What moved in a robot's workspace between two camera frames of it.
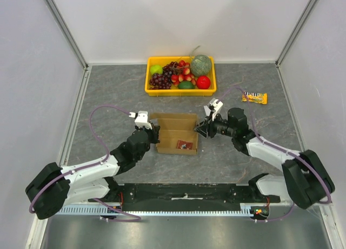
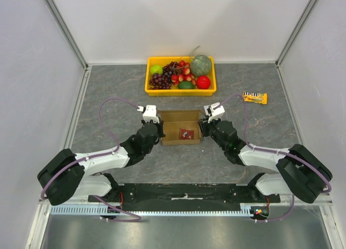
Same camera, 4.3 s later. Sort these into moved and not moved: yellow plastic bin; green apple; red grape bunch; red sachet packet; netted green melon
Moved: red sachet packet
Not moved: yellow plastic bin; green apple; netted green melon; red grape bunch
